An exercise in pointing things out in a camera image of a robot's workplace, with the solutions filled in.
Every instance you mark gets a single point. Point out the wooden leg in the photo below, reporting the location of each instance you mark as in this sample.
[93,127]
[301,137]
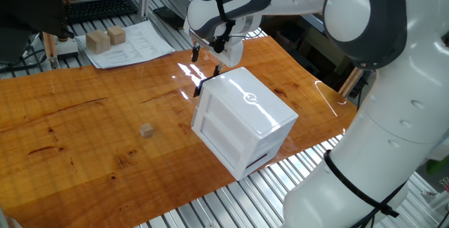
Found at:
[350,82]

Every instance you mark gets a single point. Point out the wooden strip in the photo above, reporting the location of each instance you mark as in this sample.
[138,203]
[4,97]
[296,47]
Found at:
[50,51]

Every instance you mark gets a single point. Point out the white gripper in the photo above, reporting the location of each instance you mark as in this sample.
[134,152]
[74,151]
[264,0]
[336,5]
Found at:
[229,54]

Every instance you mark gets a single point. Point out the large light wooden block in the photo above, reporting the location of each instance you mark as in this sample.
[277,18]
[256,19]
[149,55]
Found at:
[98,42]

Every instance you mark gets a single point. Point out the black keyboard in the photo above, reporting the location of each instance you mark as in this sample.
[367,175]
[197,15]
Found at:
[101,9]

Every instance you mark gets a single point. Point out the medium light wooden block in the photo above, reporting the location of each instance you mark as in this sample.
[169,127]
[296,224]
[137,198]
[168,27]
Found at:
[116,35]

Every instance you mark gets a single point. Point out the binder clips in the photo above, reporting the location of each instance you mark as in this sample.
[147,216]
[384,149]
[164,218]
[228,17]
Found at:
[445,183]

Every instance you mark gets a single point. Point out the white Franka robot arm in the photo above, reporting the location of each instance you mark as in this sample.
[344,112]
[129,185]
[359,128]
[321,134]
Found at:
[386,133]

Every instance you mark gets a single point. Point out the black monitor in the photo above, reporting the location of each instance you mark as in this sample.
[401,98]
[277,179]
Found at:
[31,3]

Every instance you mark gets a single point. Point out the white plastic drawer cabinet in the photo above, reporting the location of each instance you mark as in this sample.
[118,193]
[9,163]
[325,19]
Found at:
[252,98]

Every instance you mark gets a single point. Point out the printed paper sheets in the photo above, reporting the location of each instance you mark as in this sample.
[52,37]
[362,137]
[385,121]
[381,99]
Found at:
[140,45]

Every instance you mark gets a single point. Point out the bright green item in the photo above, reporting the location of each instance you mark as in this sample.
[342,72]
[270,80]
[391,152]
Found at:
[438,165]

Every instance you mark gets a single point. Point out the black smartphone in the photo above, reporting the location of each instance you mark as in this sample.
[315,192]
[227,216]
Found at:
[167,17]

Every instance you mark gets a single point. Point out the wood grain table mat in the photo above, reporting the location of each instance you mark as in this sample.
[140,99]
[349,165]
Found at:
[87,151]

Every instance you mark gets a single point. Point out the small wooden cube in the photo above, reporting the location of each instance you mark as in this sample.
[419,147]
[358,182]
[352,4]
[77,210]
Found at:
[146,130]

